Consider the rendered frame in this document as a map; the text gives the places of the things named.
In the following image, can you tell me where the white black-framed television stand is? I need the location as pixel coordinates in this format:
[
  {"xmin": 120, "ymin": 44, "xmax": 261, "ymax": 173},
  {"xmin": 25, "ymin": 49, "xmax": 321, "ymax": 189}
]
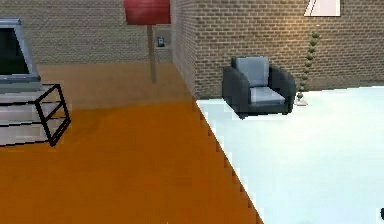
[{"xmin": 0, "ymin": 81, "xmax": 72, "ymax": 148}]

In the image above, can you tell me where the white shade beaded floor lamp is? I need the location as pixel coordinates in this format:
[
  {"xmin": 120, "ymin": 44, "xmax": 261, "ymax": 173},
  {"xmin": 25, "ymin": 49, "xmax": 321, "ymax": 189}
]
[{"xmin": 293, "ymin": 0, "xmax": 342, "ymax": 107}]

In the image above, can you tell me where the grey television set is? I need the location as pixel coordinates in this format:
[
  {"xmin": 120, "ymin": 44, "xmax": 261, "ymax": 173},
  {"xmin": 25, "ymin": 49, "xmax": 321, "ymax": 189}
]
[{"xmin": 0, "ymin": 18, "xmax": 42, "ymax": 85}]

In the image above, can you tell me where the red shade floor lamp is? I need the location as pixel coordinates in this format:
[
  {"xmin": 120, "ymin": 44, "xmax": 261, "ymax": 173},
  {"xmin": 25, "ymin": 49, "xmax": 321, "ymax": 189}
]
[{"xmin": 122, "ymin": 0, "xmax": 172, "ymax": 85}]

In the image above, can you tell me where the black armchair with grey cushions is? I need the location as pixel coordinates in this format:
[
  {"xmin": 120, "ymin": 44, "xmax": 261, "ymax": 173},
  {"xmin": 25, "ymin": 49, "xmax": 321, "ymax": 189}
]
[{"xmin": 221, "ymin": 55, "xmax": 297, "ymax": 120}]

